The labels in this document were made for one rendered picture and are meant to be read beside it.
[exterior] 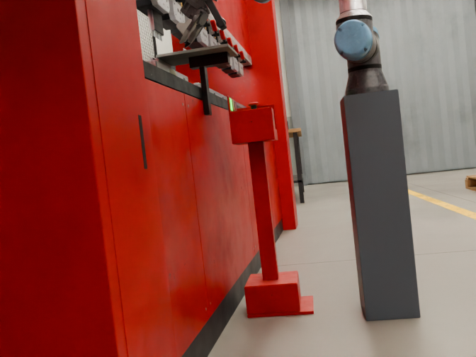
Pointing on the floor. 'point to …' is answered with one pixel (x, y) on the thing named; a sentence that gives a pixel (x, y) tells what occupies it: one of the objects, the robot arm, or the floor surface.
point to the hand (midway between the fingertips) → (185, 43)
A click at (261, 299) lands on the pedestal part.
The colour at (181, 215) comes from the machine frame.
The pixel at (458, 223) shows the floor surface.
